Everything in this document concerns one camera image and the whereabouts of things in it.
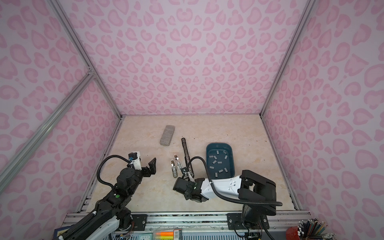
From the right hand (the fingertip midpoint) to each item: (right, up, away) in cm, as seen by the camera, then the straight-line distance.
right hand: (189, 188), depth 83 cm
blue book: (-60, -15, -13) cm, 63 cm away
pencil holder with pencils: (+51, -9, -21) cm, 56 cm away
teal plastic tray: (+19, +14, +13) cm, 27 cm away
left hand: (-22, +18, -2) cm, 28 cm away
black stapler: (-2, +15, +12) cm, 19 cm away
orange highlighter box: (-6, -16, -14) cm, 22 cm away
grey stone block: (-17, +28, +22) cm, 39 cm away
